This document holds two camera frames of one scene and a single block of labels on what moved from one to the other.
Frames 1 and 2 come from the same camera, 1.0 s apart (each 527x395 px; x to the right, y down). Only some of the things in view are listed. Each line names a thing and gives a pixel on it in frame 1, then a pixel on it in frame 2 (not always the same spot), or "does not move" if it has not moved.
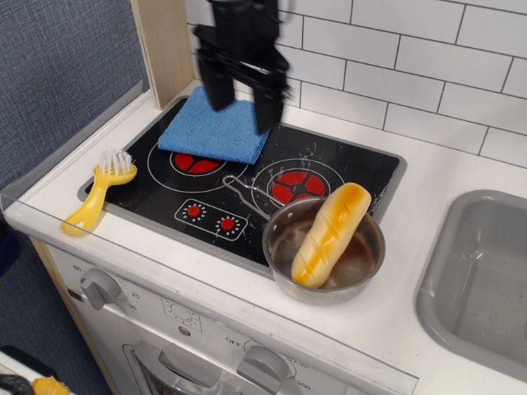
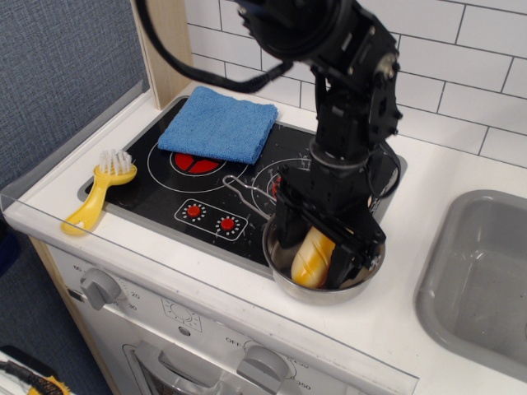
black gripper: x=244 y=40 to x=333 y=194
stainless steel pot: x=356 y=271 does not move
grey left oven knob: x=100 y=287 does not move
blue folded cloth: x=231 y=133 does not move
